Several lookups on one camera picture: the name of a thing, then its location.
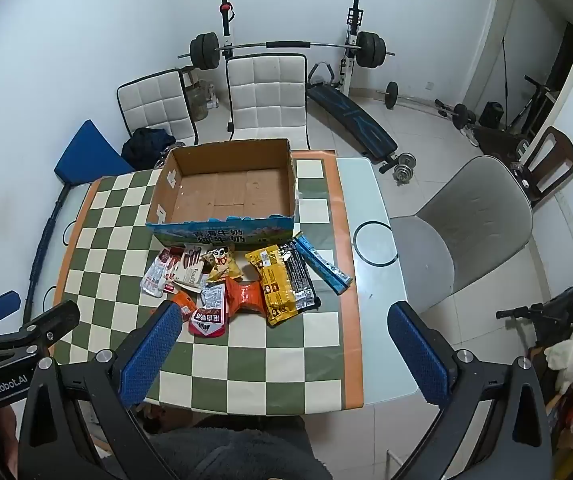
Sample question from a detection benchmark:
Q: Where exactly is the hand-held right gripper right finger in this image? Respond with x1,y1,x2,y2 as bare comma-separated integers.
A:
388,301,553,480

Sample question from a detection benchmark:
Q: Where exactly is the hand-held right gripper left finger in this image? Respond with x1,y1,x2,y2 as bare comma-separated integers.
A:
18,300,183,480

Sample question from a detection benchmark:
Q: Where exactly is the small orange snack packet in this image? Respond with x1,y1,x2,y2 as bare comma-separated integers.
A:
169,292,198,321

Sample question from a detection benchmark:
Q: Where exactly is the red and white snack packet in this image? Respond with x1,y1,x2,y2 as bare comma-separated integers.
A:
140,247,180,297

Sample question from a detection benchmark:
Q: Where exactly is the white and brown snack packet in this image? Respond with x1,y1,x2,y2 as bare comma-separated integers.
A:
172,243,212,291

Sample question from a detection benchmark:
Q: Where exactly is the large orange snack packet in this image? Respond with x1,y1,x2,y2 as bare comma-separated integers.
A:
224,276,267,317

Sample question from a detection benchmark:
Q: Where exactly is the yellow panda snack bag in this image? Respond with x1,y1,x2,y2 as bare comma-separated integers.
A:
201,246,245,283

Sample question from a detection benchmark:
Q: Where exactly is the yellow snack packet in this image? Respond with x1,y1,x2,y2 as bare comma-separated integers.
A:
244,245,300,328

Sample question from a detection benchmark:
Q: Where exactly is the black snack packet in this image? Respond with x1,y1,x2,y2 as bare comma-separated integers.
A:
279,240,320,313

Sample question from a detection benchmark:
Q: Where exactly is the cardboard box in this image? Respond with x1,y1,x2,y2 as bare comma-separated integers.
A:
145,138,300,247

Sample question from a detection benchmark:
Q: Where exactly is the red snack pouch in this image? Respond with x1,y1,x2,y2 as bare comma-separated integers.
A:
187,284,230,338

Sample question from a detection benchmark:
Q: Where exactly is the black scooter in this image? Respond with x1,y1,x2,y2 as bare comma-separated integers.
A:
497,280,573,411

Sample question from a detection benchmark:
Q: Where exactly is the green checkered tablecloth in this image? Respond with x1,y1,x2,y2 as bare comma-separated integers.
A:
46,149,367,416

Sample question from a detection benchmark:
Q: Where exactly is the blue snack packet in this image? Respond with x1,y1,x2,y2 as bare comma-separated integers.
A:
294,231,354,296

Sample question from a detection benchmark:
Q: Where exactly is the person's dark fleece clothing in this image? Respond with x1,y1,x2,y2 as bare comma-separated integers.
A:
146,414,333,480

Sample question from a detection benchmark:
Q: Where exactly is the grey shell chair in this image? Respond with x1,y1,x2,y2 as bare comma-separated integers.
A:
389,155,535,311

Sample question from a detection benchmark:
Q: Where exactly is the metal dumbbell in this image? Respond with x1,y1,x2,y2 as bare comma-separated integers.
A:
393,152,417,186

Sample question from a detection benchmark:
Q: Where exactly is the dark clothing pile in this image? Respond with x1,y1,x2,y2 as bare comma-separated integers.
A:
121,127,177,168

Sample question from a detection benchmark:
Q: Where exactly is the dark wooden chair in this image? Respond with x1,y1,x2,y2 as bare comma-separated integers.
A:
514,126,573,208

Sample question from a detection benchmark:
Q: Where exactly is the black weight bench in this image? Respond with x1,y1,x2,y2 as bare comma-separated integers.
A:
307,62,398,173

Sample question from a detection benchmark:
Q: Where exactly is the white padded chair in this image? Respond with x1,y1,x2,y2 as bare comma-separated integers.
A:
116,69,200,148
225,54,311,150

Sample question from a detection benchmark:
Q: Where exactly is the clear water jug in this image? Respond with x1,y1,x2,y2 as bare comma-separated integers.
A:
186,80,217,121

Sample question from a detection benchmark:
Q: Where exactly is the small barbell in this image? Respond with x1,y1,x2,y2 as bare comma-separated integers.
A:
377,81,477,128

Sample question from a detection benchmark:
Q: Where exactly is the black exercise machine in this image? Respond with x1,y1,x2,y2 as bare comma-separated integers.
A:
509,76,558,136

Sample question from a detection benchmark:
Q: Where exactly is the white barbell rack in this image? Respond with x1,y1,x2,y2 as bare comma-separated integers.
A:
219,0,365,98

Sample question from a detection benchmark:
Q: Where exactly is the long barbell with black plates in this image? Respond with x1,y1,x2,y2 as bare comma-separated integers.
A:
176,31,396,72

